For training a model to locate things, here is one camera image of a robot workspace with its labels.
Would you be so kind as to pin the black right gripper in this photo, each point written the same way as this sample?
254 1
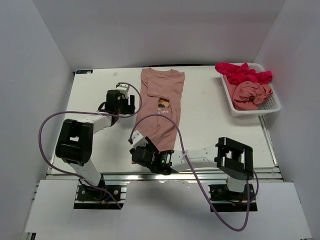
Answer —
150 145

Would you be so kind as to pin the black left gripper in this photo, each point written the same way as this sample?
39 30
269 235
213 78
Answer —
129 109

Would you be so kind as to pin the dusty pink t shirt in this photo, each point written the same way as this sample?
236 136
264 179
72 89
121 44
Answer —
161 93

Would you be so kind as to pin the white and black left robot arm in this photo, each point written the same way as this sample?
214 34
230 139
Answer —
75 141

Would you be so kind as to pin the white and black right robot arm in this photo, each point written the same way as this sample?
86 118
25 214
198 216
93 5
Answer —
232 157

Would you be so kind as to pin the black xdof label sticker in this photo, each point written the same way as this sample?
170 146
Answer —
83 71

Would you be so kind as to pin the magenta t shirt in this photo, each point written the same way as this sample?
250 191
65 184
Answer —
237 74

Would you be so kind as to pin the coral pink t shirt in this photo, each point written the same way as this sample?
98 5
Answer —
247 96

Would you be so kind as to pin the white perforated plastic basket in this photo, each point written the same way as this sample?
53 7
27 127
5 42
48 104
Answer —
269 106

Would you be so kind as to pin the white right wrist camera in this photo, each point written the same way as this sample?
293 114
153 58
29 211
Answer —
137 140

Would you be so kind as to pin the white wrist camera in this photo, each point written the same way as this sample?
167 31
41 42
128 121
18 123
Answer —
137 140
123 88

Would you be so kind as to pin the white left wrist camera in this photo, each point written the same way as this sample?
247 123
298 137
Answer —
123 88

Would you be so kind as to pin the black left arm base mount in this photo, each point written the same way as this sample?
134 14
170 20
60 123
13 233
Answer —
90 199

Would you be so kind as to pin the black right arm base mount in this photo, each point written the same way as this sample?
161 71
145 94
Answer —
226 201

